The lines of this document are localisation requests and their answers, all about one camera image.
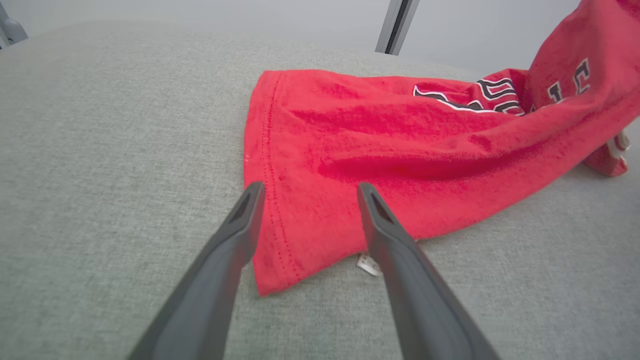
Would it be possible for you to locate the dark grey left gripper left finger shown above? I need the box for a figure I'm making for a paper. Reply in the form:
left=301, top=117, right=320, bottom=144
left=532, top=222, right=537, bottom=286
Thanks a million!
left=127, top=181, right=266, bottom=360

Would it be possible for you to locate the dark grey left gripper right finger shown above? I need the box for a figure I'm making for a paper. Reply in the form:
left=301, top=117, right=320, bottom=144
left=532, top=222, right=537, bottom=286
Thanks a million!
left=357, top=182, right=501, bottom=360

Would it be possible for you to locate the red t-shirt with black lettering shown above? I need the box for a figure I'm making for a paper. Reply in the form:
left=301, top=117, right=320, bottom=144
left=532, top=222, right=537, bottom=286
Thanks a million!
left=243, top=0, right=640, bottom=297

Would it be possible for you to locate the grey rounded floor fixture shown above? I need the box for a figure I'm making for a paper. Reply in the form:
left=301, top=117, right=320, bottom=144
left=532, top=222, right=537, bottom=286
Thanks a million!
left=0, top=2, right=29, bottom=50

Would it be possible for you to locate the grey vertical partition frame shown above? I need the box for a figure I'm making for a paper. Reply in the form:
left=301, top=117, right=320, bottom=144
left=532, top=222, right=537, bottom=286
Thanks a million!
left=375, top=0, right=421, bottom=56

